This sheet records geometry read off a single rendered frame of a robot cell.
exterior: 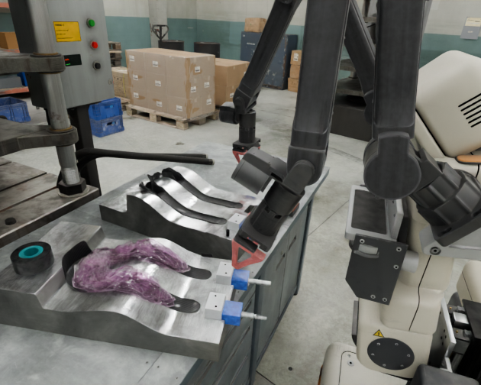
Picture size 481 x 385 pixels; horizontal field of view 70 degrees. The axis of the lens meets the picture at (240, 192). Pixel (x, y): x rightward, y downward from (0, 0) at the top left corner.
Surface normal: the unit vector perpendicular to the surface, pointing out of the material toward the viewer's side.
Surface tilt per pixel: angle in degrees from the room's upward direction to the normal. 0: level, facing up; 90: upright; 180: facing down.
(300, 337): 0
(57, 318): 90
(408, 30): 89
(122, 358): 0
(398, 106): 81
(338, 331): 0
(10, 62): 90
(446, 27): 90
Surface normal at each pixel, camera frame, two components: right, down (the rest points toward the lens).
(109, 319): -0.16, 0.44
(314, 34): -0.37, 0.40
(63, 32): 0.89, 0.24
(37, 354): 0.04, -0.89
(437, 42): -0.62, 0.33
